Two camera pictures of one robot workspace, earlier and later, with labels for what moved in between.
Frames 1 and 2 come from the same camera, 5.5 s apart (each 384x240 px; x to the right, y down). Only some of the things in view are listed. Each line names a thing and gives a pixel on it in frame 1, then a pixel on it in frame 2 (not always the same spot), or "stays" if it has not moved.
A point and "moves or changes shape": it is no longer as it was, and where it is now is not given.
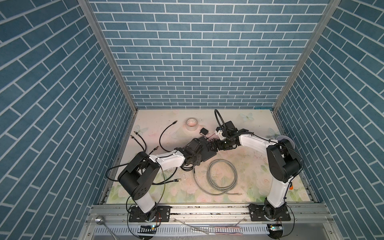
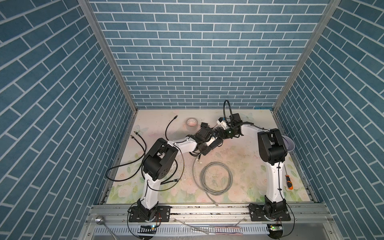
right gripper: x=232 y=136 -> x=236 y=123
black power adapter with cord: x=205 y=132 moves or changes shape
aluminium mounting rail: x=308 y=221 stays
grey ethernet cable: x=218 y=193 -> x=203 y=181
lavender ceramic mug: x=280 y=137 stays
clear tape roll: x=191 y=124 stays
